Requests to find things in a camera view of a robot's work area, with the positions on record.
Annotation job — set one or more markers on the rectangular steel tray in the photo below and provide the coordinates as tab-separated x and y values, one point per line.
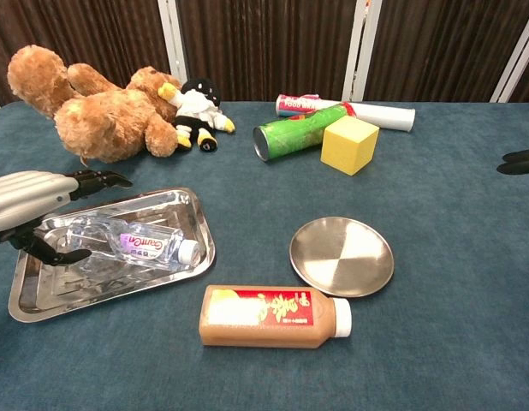
183	205

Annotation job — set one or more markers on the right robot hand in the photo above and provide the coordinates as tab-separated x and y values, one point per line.
523	162

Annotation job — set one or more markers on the round steel plate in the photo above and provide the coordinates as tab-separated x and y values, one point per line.
341	257

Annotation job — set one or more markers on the clear water bottle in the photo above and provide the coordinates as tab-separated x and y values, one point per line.
162	248

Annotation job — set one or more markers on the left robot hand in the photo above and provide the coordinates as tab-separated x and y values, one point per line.
25	197

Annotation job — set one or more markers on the yellow foam cube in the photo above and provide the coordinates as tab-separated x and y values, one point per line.
350	145

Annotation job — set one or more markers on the green chips can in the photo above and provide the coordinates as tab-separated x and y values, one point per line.
290	135

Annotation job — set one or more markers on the white partition post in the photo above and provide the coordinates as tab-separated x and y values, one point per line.
172	38
360	47
519	55

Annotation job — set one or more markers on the brown drink bottle red label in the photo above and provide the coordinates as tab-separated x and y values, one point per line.
269	334

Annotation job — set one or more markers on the brown teddy bear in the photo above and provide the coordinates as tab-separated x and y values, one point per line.
106	115

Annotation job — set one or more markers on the black white plush doll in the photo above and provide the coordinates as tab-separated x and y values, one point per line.
196	107

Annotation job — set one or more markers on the teal felt table cover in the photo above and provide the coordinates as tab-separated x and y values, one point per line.
418	364

